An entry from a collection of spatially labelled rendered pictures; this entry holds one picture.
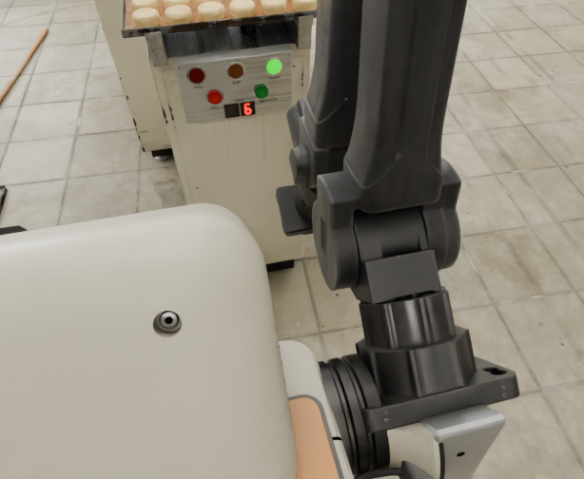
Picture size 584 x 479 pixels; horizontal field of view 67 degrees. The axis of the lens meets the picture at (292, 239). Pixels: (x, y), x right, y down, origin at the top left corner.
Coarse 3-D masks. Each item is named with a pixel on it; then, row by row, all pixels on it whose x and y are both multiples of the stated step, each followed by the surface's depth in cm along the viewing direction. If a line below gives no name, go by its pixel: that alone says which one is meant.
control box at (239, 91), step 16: (256, 48) 92; (272, 48) 92; (288, 48) 92; (176, 64) 88; (192, 64) 88; (208, 64) 89; (224, 64) 90; (240, 64) 90; (256, 64) 91; (288, 64) 93; (208, 80) 92; (224, 80) 92; (240, 80) 93; (256, 80) 94; (272, 80) 95; (288, 80) 96; (192, 96) 94; (224, 96) 95; (240, 96) 96; (272, 96) 98; (288, 96) 99; (192, 112) 96; (208, 112) 97; (224, 112) 98; (240, 112) 99; (256, 112) 100
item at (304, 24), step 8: (304, 16) 86; (312, 16) 86; (288, 24) 95; (296, 24) 89; (304, 24) 87; (312, 24) 87; (296, 32) 90; (304, 32) 89; (296, 40) 91; (304, 40) 90; (304, 48) 91
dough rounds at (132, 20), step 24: (144, 0) 87; (168, 0) 87; (192, 0) 92; (216, 0) 88; (240, 0) 87; (264, 0) 87; (288, 0) 92; (312, 0) 87; (144, 24) 83; (168, 24) 85
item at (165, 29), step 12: (300, 12) 86; (312, 12) 86; (180, 24) 82; (192, 24) 83; (204, 24) 83; (216, 24) 84; (228, 24) 84; (240, 24) 85; (252, 24) 85; (132, 36) 82
